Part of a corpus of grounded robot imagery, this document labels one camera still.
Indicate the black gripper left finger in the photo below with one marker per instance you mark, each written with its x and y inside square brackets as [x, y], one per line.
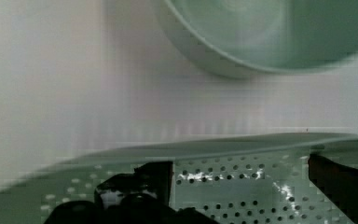
[141, 197]

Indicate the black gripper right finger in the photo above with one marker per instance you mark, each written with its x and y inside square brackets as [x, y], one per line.
[339, 183]

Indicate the green plastic strainer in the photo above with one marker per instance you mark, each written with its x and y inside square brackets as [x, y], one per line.
[261, 179]

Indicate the green plastic cup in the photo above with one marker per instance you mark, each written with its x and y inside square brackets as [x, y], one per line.
[245, 38]

